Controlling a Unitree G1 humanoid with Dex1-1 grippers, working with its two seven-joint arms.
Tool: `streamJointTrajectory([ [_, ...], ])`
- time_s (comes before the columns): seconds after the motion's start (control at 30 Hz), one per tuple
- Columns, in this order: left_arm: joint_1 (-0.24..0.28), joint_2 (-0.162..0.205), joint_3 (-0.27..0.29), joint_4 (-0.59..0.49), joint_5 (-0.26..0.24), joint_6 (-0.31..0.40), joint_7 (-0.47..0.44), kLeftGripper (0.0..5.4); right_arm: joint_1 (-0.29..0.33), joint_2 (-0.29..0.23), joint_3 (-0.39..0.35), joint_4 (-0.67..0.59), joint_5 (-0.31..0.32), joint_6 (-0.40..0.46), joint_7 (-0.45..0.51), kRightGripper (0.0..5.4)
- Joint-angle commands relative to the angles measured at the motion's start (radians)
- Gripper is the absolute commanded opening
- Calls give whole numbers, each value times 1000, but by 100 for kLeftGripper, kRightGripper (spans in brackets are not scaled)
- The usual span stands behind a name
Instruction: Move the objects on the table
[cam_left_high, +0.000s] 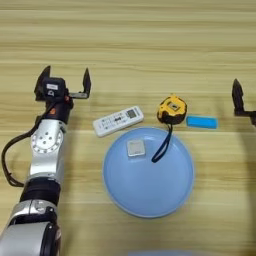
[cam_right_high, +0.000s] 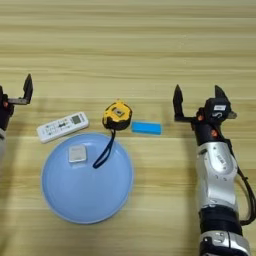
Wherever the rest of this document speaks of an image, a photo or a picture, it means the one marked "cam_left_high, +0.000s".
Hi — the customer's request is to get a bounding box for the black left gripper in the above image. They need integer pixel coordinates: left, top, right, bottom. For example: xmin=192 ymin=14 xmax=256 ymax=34
xmin=34 ymin=65 xmax=92 ymax=124

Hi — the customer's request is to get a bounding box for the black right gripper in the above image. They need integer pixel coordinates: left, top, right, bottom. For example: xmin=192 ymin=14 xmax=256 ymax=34
xmin=232 ymin=78 xmax=256 ymax=127

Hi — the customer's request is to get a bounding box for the blue rectangular block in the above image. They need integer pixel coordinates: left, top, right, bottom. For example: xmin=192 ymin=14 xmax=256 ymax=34
xmin=185 ymin=114 xmax=219 ymax=130

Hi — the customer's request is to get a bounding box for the white remote control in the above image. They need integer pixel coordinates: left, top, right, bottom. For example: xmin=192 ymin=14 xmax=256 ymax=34
xmin=92 ymin=105 xmax=145 ymax=138

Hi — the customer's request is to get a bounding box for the left gripper labelled black box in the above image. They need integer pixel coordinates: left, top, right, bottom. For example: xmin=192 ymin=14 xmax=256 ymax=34
xmin=42 ymin=77 xmax=67 ymax=99

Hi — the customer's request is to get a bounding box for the yellow black tape measure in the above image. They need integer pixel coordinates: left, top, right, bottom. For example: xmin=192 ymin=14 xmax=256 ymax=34
xmin=151 ymin=93 xmax=188 ymax=164

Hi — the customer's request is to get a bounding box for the small silver square box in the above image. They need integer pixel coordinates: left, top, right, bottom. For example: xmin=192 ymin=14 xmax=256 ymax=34
xmin=126 ymin=139 xmax=146 ymax=158

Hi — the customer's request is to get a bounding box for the light blue round plate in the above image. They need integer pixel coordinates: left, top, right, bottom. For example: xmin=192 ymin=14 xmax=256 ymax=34
xmin=102 ymin=126 xmax=195 ymax=219

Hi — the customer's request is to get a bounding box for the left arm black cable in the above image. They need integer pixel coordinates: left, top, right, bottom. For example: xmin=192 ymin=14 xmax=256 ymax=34
xmin=0 ymin=101 xmax=58 ymax=188

